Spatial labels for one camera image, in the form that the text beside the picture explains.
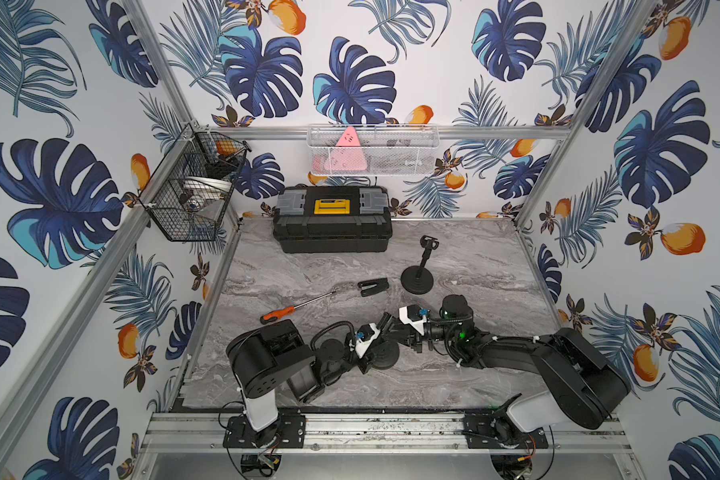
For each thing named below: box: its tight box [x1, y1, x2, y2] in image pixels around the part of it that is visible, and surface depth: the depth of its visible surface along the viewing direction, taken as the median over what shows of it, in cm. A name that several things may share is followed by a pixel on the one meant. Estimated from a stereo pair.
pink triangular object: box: [325, 126, 367, 171], surface depth 92 cm
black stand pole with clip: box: [416, 235, 440, 278], surface depth 91 cm
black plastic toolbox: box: [273, 184, 393, 253], surface depth 103 cm
